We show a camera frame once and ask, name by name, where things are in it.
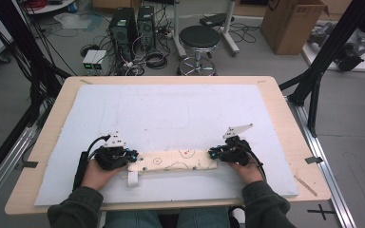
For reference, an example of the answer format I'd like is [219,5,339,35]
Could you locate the white power supply box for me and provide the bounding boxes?
[82,48,99,71]
[91,49,108,71]

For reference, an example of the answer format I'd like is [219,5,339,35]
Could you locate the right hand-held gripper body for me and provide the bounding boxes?
[218,123,254,167]

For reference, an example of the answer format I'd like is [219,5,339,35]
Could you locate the white round table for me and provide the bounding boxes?
[24,0,77,15]

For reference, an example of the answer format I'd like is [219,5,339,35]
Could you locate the white foam mat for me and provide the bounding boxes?
[33,84,299,207]

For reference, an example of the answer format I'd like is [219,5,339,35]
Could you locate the brown cardboard box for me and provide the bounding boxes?
[259,0,330,56]

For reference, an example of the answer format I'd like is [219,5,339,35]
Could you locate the thin wooden stick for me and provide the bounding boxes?
[293,174,318,198]

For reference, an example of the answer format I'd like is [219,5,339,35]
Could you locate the person's right leg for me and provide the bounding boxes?
[177,206,231,228]

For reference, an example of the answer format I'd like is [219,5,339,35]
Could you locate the black tape strip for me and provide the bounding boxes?
[14,160,39,171]
[304,155,325,165]

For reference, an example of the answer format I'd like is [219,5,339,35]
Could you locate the white metal stand leg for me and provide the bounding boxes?
[222,0,240,57]

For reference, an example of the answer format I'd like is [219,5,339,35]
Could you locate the person's leg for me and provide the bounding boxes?
[177,206,231,228]
[104,210,163,228]

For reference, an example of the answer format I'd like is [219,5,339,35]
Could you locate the person's left hand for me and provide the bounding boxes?
[81,157,127,192]

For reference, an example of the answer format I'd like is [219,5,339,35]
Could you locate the person's right hand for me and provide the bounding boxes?
[228,156,266,186]

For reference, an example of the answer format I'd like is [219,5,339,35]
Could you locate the cream printed towel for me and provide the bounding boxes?
[126,148,220,188]

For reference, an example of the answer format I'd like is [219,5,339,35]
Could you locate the loose black floor cables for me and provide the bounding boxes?
[227,21,261,45]

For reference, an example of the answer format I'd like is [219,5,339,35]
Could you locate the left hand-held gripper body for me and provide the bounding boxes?
[93,130,131,171]

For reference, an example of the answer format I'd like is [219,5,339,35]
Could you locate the black computer tower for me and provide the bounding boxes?
[108,7,138,62]
[136,5,157,52]

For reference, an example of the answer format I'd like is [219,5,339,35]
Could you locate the black round stool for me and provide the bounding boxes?
[176,25,222,77]

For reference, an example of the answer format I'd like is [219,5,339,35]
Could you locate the aluminium rail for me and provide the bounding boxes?
[286,96,357,228]
[0,124,40,217]

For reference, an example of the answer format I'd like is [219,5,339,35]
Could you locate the black flat case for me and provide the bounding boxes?
[199,12,236,29]

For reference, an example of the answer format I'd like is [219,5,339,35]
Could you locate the coiled black cable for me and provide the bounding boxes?
[144,48,169,70]

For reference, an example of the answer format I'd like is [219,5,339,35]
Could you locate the clear plastic sheet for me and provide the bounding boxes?
[53,11,105,31]

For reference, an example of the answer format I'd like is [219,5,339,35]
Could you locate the black metal frame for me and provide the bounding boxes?
[279,0,365,138]
[0,0,72,128]

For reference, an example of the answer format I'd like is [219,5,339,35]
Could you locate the black tape cross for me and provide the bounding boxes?
[306,203,336,221]

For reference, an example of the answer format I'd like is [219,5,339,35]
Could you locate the person's left leg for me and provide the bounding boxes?
[104,210,163,228]

